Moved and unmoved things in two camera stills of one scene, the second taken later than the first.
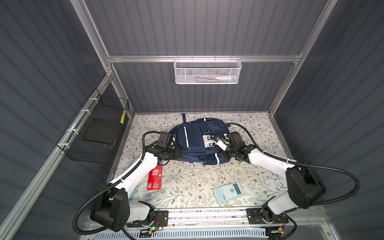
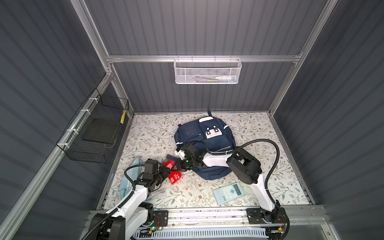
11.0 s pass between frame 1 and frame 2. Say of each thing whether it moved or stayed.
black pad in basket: stayed
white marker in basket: stayed
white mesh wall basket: stayed
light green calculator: stayed
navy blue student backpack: moved
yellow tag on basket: stayed
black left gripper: moved
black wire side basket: stayed
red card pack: moved
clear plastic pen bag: stayed
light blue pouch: moved
